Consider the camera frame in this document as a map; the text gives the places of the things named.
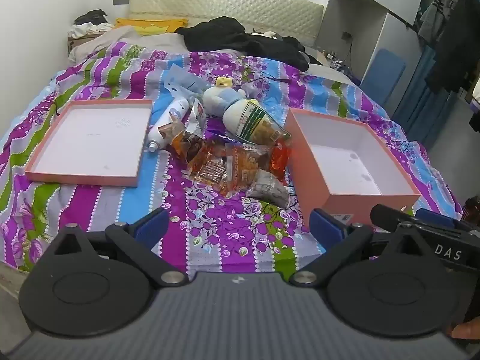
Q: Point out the beige duvet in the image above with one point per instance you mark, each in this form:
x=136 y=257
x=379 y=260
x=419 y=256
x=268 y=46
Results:
x=112 y=39

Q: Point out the black clothing pile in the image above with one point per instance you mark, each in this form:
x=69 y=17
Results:
x=225 y=37

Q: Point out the white spray bottle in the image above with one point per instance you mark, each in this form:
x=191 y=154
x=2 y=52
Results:
x=165 y=123

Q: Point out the yellow pillow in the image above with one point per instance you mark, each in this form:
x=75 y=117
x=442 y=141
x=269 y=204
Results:
x=150 y=28

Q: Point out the blue grey plastic bag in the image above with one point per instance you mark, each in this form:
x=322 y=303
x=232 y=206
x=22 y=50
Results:
x=180 y=82

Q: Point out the blue board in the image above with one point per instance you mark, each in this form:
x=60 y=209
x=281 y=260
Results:
x=382 y=77

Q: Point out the orange packet with grey cake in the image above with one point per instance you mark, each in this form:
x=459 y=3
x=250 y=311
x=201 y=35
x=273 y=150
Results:
x=249 y=165

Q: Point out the brown nightstand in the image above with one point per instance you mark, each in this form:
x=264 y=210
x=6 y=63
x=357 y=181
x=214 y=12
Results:
x=80 y=42

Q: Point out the green label snack packet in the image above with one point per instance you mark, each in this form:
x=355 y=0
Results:
x=262 y=123

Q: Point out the grey bed sheet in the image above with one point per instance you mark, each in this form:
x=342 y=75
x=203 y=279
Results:
x=326 y=72

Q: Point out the white red snack packet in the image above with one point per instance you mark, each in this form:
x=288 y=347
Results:
x=197 y=118

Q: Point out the white blue plush toy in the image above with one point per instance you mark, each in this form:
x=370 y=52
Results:
x=221 y=97

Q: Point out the black red bag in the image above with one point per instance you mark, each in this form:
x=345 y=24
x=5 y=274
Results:
x=472 y=210

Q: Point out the brown red snack packet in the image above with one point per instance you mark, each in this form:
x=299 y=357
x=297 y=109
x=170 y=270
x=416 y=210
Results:
x=180 y=138

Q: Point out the grey striped jacket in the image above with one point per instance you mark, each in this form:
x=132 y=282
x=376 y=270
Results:
x=437 y=15

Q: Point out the dark wall switch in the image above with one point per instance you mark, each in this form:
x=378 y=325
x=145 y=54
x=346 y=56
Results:
x=120 y=0

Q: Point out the black wall plug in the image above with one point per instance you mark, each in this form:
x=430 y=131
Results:
x=347 y=36

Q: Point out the person's right hand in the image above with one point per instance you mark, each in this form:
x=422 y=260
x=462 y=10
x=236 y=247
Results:
x=467 y=330

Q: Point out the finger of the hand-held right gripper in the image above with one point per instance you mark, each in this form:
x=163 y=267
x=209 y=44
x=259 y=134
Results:
x=386 y=215
x=435 y=217

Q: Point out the cream quilted headboard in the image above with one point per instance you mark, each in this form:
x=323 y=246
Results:
x=225 y=3

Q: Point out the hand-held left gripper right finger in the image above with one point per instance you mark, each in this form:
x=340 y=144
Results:
x=326 y=228

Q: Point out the black coat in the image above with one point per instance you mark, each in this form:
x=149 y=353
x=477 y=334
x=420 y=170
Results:
x=457 y=45

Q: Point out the pile of clothes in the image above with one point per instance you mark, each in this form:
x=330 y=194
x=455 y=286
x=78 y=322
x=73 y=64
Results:
x=90 y=22

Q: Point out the clear orange tray packet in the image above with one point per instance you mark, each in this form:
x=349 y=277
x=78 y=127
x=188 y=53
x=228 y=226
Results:
x=210 y=168

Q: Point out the pink cardboard box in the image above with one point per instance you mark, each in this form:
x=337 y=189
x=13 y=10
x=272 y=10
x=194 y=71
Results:
x=300 y=165

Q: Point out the pink box lid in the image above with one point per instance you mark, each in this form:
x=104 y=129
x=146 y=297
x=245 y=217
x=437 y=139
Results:
x=90 y=138

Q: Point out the blue curtain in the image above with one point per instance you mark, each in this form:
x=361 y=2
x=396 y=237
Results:
x=416 y=97

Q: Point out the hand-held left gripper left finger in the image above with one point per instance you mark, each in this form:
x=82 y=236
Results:
x=152 y=228

